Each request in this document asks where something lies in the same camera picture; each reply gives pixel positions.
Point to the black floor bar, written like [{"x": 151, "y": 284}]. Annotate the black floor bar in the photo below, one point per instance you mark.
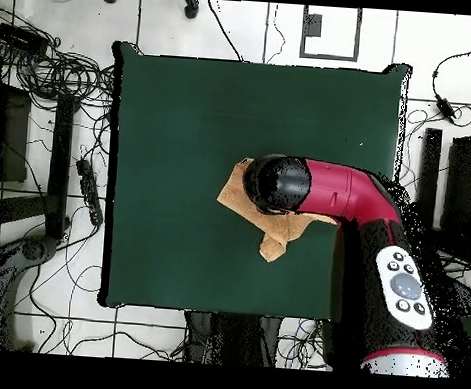
[
  {"x": 59, "y": 162},
  {"x": 429, "y": 172}
]

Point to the black rectangular box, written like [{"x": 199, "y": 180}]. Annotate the black rectangular box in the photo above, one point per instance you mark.
[{"x": 20, "y": 38}]

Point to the dark flat panel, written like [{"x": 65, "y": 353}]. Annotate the dark flat panel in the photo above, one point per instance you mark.
[
  {"x": 15, "y": 139},
  {"x": 466, "y": 190}
]

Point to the black stand column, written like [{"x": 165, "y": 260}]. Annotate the black stand column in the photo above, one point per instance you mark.
[{"x": 229, "y": 338}]

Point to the dark green table cloth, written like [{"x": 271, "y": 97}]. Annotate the dark green table cloth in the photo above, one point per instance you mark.
[{"x": 175, "y": 138}]

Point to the grey square floor frame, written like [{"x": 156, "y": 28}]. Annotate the grey square floor frame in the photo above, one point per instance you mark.
[{"x": 329, "y": 57}]

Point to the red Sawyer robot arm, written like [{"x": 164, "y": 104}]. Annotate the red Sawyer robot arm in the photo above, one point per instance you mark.
[{"x": 340, "y": 189}]

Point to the small grey box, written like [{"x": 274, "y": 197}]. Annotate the small grey box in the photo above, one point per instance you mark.
[{"x": 313, "y": 25}]

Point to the black power adapter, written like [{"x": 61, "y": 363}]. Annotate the black power adapter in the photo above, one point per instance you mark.
[{"x": 445, "y": 107}]

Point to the grey curved stand base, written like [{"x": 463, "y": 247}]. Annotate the grey curved stand base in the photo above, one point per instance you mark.
[{"x": 35, "y": 250}]

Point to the tan terry towel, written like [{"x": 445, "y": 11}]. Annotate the tan terry towel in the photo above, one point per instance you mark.
[{"x": 273, "y": 229}]

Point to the black power strip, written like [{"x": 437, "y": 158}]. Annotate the black power strip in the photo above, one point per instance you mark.
[{"x": 88, "y": 190}]

